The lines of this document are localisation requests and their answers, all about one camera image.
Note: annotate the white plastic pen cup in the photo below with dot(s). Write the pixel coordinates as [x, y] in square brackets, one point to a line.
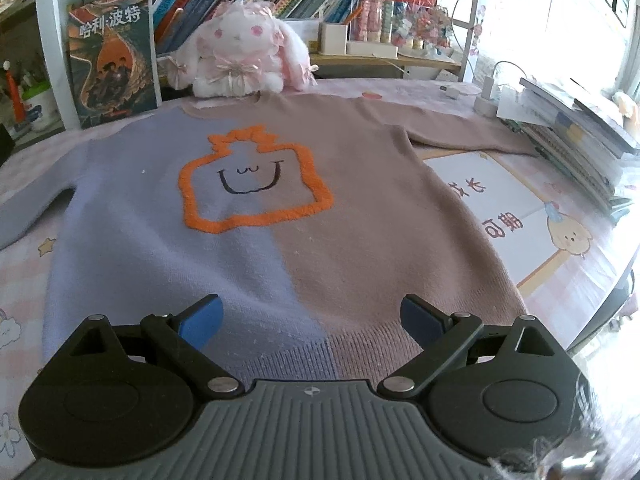
[40, 106]

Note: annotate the red boxed candy tubes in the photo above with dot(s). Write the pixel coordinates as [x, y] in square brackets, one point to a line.
[409, 25]

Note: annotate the purple and tan sweater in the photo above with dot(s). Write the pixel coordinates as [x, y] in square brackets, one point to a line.
[310, 216]

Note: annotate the stack of notebooks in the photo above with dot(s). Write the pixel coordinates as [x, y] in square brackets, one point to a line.
[580, 135]

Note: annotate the pink checkered cartoon desk mat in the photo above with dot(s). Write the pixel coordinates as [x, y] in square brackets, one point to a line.
[559, 250]

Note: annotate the white pink plush bunny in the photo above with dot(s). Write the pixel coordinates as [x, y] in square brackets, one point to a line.
[240, 51]

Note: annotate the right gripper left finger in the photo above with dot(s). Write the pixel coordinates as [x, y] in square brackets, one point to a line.
[114, 394]

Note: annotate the red tassel ornament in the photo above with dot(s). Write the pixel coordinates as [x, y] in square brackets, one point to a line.
[18, 106]

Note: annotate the white metal bookshelf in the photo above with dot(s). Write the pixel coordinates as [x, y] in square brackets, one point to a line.
[54, 43]

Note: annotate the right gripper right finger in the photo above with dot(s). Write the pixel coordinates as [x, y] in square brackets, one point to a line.
[487, 390]

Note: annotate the white cardboard box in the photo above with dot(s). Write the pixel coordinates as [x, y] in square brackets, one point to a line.
[333, 39]

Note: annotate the Harry Potter book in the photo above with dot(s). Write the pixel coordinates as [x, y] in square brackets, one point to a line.
[113, 71]

